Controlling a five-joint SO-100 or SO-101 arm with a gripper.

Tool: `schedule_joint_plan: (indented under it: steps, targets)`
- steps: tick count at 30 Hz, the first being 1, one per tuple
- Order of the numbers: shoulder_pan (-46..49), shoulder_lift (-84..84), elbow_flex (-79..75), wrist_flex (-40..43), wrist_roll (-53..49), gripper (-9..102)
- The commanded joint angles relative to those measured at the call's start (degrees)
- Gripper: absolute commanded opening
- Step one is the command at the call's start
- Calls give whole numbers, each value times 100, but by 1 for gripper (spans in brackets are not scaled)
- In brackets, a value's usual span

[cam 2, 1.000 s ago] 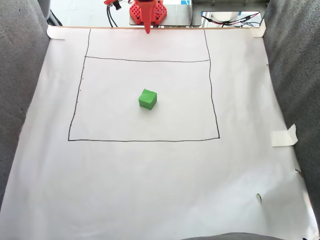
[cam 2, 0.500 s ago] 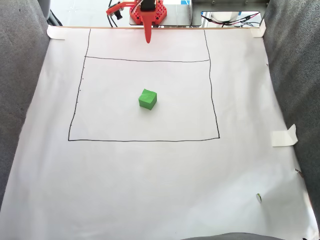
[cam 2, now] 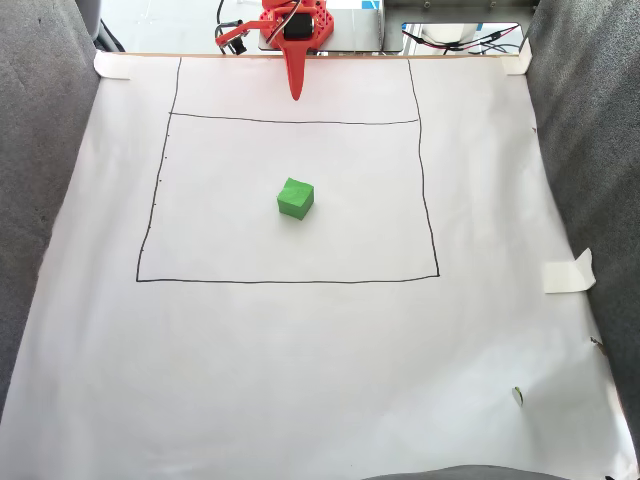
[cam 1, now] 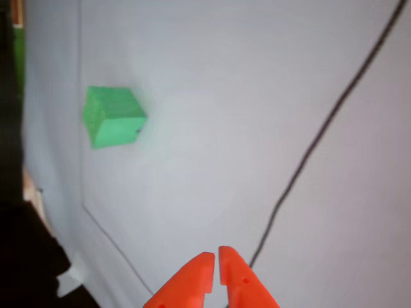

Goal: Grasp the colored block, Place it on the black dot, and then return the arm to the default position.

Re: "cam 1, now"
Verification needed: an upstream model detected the large white paper sheet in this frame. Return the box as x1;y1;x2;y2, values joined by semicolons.
22;0;411;308

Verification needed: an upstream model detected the green upright object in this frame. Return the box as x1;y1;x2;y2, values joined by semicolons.
12;27;26;99

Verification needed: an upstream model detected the white tape piece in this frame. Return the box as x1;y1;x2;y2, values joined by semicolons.
57;252;88;298

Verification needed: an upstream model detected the green foam cube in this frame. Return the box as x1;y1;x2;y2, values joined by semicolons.
81;84;149;150

